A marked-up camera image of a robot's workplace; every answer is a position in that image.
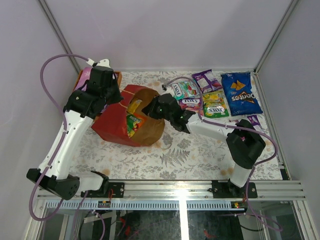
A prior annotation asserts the green Fox's candy bag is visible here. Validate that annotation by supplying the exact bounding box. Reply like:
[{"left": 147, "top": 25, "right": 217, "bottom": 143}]
[{"left": 202, "top": 91, "right": 229, "bottom": 119}]

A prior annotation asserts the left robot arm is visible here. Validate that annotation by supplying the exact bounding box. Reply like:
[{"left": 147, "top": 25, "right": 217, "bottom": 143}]
[{"left": 26, "top": 65, "right": 123, "bottom": 200}]

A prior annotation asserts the green snack packet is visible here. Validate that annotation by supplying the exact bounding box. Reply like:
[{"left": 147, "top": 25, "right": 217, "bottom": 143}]
[{"left": 126, "top": 113, "right": 143, "bottom": 138}]

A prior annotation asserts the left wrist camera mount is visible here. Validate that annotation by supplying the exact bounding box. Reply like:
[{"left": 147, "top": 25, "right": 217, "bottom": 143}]
[{"left": 86, "top": 58, "right": 110, "bottom": 68}]

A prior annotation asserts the blue Doritos chip bag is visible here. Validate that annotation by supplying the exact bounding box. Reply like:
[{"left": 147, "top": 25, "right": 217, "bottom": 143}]
[{"left": 220, "top": 72, "right": 263, "bottom": 116}]

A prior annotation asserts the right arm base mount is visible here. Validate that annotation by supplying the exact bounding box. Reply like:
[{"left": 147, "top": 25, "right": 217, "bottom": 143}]
[{"left": 207, "top": 180, "right": 258, "bottom": 199}]

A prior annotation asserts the orange snack packet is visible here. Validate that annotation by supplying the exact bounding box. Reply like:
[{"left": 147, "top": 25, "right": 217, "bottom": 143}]
[{"left": 126, "top": 98, "right": 146, "bottom": 138}]

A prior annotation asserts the red paper bag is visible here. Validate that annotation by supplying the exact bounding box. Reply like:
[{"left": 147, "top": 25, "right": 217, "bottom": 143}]
[{"left": 91, "top": 84, "right": 165, "bottom": 147}]

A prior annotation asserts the purple Fox's candy bag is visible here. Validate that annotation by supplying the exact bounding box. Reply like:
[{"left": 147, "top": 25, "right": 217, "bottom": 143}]
[{"left": 178, "top": 98, "right": 203, "bottom": 114}]

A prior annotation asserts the aluminium front rail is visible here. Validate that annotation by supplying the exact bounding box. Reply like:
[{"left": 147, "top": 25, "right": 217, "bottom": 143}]
[{"left": 110, "top": 180, "right": 306, "bottom": 201}]

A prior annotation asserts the purple snack packet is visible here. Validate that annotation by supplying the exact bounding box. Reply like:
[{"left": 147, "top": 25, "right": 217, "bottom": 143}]
[
  {"left": 228, "top": 114, "right": 265, "bottom": 131},
  {"left": 191, "top": 69, "right": 223, "bottom": 94}
]

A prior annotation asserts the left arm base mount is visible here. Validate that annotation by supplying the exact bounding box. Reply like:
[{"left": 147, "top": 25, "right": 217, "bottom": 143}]
[{"left": 80, "top": 172, "right": 125, "bottom": 199}]

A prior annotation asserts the floral tablecloth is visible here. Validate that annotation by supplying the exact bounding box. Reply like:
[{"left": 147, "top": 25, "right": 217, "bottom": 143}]
[{"left": 70, "top": 71, "right": 283, "bottom": 180}]

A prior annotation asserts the purple pillow package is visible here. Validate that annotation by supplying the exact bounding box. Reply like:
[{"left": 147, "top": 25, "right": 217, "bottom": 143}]
[{"left": 74, "top": 66, "right": 118, "bottom": 111}]

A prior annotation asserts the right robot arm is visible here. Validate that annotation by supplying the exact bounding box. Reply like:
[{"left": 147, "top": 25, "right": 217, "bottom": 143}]
[{"left": 141, "top": 93, "right": 266, "bottom": 198}]

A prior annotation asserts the teal Fox's candy bag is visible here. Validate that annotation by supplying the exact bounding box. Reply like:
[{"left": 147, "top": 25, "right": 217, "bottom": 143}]
[{"left": 170, "top": 80, "right": 200, "bottom": 100}]

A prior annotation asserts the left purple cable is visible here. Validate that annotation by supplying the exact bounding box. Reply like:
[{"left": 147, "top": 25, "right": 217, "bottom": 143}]
[{"left": 28, "top": 53, "right": 106, "bottom": 240}]

